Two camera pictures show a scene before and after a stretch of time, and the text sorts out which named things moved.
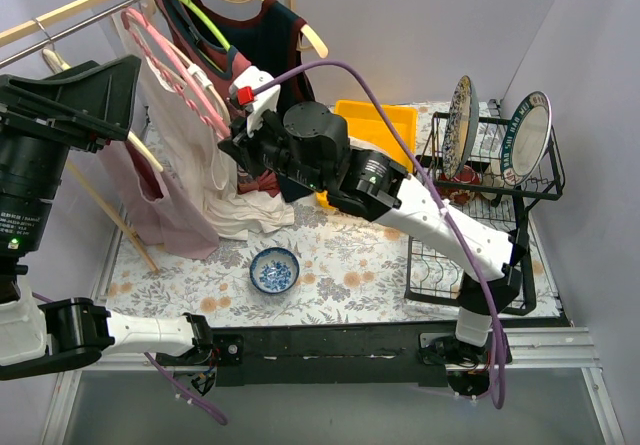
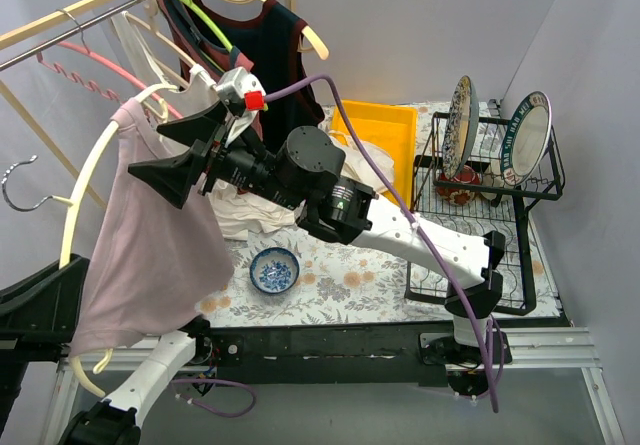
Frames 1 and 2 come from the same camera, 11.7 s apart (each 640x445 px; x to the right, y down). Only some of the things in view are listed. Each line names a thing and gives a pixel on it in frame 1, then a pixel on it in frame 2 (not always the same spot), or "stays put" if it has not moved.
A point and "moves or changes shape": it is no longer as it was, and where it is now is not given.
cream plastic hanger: x=56 y=63 to x=71 y=207
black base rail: x=338 y=353 stays put
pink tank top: x=165 y=221 moves or changes shape
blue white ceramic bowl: x=274 y=270 stays put
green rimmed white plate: x=525 y=138 stays put
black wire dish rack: x=492 y=167 stays put
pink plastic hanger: x=204 y=108 to x=110 y=67
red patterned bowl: x=460 y=196 stays put
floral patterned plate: x=461 y=130 stays put
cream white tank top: x=187 y=117 moves or changes shape
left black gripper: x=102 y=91 to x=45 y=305
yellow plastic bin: x=367 y=122 stays put
